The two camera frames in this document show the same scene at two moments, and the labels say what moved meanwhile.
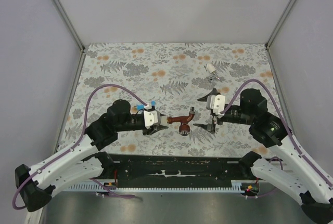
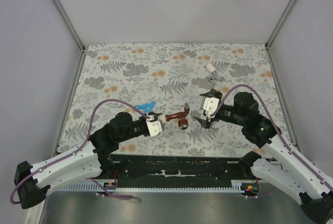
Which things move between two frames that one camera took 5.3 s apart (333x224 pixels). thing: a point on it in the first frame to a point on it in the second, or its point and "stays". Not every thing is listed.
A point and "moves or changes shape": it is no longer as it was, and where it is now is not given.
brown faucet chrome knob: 184,128 moves or changes shape
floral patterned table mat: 174,76 stays
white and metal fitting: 217,103 stays
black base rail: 178,170 stays
